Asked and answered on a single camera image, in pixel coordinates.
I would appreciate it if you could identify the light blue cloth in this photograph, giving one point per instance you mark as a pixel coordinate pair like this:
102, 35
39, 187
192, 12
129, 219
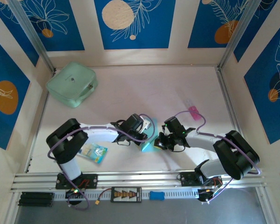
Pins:
146, 147

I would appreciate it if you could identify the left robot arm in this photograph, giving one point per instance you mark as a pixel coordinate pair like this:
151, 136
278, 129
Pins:
65, 140

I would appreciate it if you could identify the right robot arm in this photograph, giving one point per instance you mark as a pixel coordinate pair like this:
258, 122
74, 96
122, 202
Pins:
233, 154

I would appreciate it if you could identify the pink clear plastic stick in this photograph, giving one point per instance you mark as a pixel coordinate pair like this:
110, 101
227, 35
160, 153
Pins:
194, 113

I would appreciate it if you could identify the blue snack packet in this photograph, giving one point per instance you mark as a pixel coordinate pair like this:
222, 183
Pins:
95, 152

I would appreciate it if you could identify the blue foam block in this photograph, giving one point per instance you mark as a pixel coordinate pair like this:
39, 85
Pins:
156, 195

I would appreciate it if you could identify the black power distribution board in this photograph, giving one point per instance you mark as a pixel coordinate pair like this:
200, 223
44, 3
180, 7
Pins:
126, 194

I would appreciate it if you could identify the mint green zipper pouch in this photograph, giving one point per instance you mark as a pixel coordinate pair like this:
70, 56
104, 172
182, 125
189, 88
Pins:
71, 84

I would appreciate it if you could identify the circuit board with green light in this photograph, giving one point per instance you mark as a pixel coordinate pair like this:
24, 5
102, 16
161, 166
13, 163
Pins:
74, 191

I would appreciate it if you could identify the black ribbed block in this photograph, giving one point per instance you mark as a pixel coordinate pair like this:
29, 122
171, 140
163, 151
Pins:
36, 199

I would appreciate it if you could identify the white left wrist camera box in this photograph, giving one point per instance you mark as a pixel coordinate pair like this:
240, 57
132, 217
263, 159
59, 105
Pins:
146, 124

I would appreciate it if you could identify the aluminium mounting rail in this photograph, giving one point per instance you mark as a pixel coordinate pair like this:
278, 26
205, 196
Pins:
142, 177

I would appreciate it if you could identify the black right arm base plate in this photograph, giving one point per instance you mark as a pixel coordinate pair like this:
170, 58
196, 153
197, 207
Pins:
186, 179

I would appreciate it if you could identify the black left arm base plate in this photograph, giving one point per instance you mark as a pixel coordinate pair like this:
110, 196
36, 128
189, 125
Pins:
92, 180

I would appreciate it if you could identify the aluminium frame post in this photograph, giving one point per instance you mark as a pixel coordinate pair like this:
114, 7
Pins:
236, 35
34, 35

